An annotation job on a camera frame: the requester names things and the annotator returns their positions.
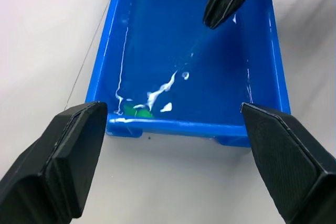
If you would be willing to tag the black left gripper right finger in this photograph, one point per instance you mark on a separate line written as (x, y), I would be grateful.
(286, 161)

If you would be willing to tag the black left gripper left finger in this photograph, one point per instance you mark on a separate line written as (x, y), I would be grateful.
(52, 161)

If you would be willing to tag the blue plastic tub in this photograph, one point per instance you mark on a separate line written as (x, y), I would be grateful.
(199, 58)

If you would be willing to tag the green toy fish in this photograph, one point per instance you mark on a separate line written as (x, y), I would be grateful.
(139, 112)

